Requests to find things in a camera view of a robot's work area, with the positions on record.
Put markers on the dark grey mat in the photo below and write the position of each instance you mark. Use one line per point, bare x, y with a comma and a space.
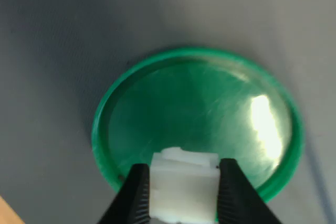
65, 51

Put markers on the small white plastic terminal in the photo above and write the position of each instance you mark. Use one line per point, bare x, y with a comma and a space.
183, 190

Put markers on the round green lid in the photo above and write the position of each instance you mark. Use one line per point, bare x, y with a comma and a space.
183, 103

